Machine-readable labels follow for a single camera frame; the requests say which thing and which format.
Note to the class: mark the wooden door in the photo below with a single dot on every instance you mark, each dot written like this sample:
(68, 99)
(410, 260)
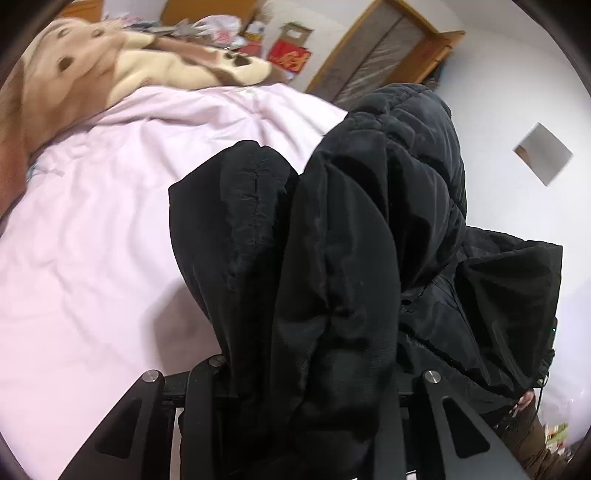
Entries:
(369, 50)

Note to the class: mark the person's brown trousers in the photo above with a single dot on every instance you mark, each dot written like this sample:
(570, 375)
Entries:
(535, 443)

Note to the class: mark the white plastic bag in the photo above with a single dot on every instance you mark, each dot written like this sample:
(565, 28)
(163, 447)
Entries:
(219, 28)

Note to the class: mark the red plastic bucket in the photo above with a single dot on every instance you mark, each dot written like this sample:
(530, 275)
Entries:
(249, 50)

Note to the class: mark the red gift box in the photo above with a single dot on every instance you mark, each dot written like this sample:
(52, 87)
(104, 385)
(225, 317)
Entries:
(290, 57)

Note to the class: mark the brown plush blanket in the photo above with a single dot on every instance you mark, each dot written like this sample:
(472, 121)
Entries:
(69, 83)

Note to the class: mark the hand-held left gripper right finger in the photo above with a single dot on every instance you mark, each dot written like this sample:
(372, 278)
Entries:
(430, 404)

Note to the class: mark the black padded jacket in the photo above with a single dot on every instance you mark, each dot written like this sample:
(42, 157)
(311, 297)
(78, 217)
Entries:
(346, 230)

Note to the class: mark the white square wall panel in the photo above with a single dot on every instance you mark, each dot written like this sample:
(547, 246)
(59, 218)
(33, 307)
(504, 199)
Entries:
(545, 152)

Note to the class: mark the white and yellow box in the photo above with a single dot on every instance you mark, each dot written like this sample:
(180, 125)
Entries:
(256, 32)

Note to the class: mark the pink floral bed sheet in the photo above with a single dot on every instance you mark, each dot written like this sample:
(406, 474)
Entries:
(92, 254)

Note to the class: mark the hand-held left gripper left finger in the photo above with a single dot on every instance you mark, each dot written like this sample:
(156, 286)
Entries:
(203, 397)

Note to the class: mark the wooden wardrobe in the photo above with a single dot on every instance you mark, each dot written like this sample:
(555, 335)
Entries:
(207, 11)

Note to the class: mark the open cardboard box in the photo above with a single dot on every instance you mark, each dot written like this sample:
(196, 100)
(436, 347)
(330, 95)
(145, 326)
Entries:
(296, 33)

